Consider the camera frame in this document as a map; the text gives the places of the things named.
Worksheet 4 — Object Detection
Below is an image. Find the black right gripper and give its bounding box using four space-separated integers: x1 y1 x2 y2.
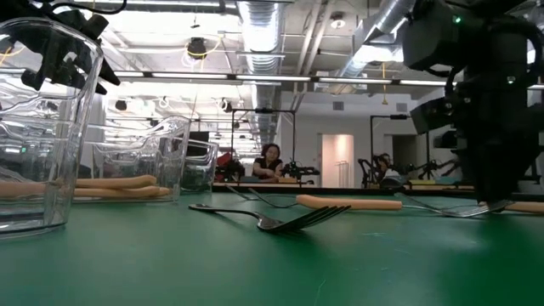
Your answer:
445 70 544 206

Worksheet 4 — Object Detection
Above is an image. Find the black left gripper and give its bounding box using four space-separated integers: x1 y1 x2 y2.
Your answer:
8 7 122 96

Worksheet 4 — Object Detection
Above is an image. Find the clear plastic bin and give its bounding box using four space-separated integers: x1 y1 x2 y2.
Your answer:
180 138 220 195
0 16 105 241
74 114 191 205

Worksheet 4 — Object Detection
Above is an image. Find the person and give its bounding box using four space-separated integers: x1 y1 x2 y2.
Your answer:
373 152 403 188
252 143 285 179

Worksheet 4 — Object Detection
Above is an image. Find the long ceiling light strip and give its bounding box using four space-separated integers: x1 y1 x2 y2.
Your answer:
101 70 458 90

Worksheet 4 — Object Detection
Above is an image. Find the dark metal fork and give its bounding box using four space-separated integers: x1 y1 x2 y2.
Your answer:
188 202 353 234

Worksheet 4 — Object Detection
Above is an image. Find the green table mat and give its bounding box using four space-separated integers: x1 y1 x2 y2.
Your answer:
0 193 544 306

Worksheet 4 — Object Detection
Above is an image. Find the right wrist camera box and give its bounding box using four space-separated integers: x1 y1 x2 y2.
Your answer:
409 98 459 136

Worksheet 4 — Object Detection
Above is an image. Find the black ceiling camera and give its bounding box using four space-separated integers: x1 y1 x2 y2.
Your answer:
185 36 209 60

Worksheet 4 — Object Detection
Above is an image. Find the black robot station frame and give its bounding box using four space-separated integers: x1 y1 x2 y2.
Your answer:
230 108 298 184
368 113 431 188

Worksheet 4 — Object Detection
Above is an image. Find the silver ventilation duct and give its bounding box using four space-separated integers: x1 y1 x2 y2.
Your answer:
235 0 294 145
329 0 420 93

